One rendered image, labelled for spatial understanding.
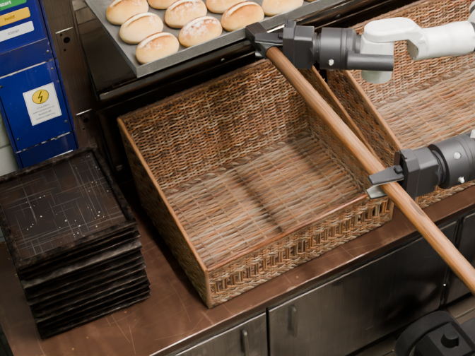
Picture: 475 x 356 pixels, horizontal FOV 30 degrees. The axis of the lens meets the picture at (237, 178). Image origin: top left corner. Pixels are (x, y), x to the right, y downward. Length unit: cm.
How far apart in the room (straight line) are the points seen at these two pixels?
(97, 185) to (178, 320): 39
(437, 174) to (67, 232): 84
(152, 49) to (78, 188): 41
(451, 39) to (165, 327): 95
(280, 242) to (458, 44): 63
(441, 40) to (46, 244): 96
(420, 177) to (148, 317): 86
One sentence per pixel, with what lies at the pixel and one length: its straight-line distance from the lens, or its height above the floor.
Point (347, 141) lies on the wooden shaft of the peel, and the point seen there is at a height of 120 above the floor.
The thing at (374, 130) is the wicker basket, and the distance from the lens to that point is 240.
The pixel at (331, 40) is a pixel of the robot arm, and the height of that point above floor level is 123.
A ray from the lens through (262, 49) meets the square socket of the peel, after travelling 190.
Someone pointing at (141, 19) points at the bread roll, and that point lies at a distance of 196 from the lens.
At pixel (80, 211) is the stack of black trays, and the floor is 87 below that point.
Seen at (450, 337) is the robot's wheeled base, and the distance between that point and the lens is 259.
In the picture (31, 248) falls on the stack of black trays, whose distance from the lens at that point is 202.
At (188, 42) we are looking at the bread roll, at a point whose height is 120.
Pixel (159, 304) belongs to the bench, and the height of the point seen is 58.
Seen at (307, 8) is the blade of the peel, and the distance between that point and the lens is 202.
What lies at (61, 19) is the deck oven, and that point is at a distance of 210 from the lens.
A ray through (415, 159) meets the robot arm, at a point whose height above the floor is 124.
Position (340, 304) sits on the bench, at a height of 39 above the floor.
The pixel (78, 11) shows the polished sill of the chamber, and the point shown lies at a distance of 211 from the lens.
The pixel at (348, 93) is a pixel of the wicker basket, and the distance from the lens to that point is 248.
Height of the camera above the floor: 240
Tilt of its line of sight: 47 degrees down
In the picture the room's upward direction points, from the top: 4 degrees counter-clockwise
